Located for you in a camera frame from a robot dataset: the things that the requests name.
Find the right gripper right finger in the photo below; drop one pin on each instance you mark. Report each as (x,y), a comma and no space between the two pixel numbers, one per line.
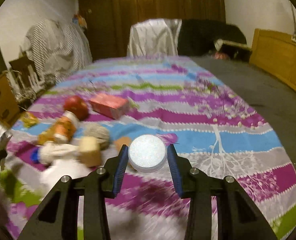
(238,217)

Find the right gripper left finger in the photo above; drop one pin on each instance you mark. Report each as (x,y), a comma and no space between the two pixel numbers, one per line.
(56,216)

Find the blue bottle cap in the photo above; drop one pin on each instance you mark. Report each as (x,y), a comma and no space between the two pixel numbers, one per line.
(34,156)

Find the white towel sock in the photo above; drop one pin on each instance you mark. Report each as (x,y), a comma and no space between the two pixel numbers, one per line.
(51,151)

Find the pale yellow sponge block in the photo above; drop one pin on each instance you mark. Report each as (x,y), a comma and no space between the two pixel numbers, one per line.
(89,151)

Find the beige knitted ball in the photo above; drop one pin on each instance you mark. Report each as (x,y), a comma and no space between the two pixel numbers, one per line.
(100,133)

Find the brown sponge block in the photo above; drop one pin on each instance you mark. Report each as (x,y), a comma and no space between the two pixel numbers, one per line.
(122,141)

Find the white round plastic lid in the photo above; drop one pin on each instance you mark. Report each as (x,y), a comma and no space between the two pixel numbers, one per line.
(147,153)

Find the gold foil candy wrapper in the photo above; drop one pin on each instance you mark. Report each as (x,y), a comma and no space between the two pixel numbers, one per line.
(29,119)

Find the wooden chest of drawers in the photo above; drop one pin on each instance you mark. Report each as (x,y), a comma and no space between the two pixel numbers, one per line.
(9,110)

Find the dark wooden side chair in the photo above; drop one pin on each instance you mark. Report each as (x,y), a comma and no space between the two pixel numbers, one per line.
(30,83)

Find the colourful striped floral bedsheet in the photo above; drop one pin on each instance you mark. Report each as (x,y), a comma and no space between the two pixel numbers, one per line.
(178,101)

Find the red apple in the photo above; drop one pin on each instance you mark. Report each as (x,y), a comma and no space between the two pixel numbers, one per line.
(77,106)

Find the red pink carton box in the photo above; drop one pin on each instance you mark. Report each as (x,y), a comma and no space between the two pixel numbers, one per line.
(109,105)

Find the striped grey white cloth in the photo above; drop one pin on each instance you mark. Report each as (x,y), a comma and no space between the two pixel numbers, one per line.
(57,49)

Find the wooden bed headboard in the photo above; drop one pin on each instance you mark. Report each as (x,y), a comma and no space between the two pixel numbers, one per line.
(275,53)

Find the dark wooden door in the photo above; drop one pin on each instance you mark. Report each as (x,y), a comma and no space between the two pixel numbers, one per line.
(100,32)

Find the black cloth pile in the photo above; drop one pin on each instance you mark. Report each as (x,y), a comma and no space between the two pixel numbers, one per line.
(198,37)

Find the silver cloth covered chair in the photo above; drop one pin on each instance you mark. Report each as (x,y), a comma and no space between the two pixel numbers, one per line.
(154,37)

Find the dark wooden wardrobe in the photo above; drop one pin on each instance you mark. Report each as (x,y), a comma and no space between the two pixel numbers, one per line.
(129,12)

